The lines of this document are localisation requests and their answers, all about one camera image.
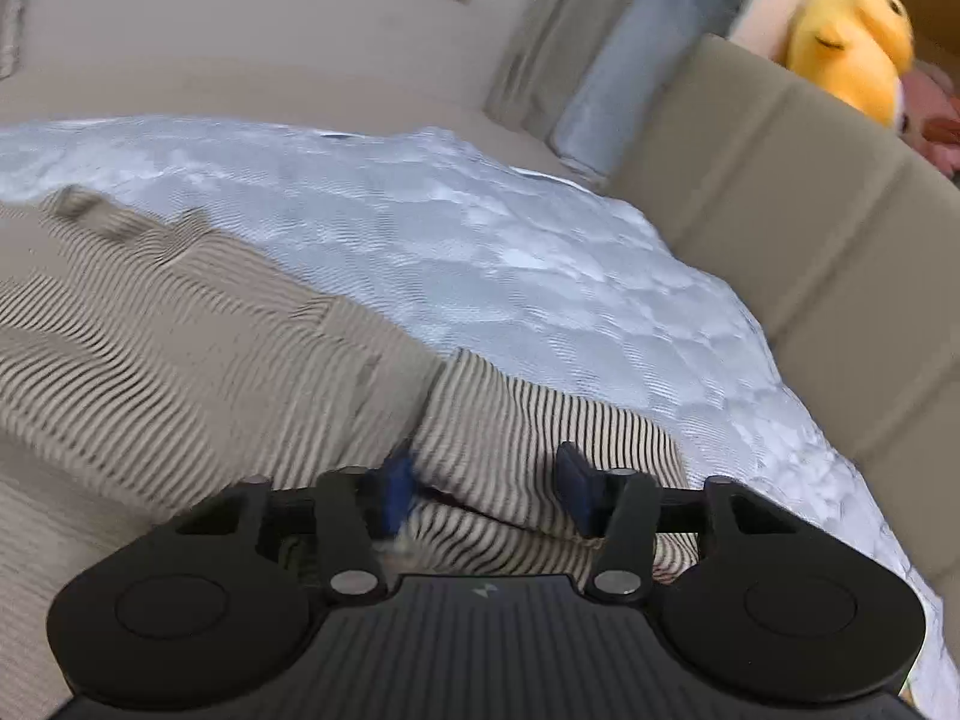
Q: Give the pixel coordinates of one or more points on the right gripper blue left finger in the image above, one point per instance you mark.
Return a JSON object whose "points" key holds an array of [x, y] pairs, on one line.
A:
{"points": [[355, 508]]}

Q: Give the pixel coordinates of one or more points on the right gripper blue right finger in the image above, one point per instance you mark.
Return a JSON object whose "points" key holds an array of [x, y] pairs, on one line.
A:
{"points": [[622, 509]]}

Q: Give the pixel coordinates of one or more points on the beige black striped shirt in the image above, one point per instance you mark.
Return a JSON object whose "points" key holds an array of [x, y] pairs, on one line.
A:
{"points": [[147, 364]]}

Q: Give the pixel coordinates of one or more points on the white quilted mattress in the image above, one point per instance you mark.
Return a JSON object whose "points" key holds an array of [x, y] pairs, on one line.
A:
{"points": [[548, 281]]}

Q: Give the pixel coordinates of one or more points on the beige padded headboard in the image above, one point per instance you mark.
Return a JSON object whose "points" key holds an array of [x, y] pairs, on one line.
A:
{"points": [[844, 244]]}

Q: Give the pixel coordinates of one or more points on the grey rolled bedding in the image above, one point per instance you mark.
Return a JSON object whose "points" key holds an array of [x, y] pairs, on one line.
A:
{"points": [[636, 61]]}

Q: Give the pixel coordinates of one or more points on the pink plush toy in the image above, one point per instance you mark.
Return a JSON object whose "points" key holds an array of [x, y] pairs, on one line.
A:
{"points": [[931, 125]]}

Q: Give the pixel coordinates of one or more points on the right beige curtain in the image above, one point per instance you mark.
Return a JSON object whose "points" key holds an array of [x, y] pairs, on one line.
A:
{"points": [[546, 59]]}

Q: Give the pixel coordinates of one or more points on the yellow duck plush toy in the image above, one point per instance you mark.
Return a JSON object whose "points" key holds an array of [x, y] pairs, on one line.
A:
{"points": [[855, 50]]}

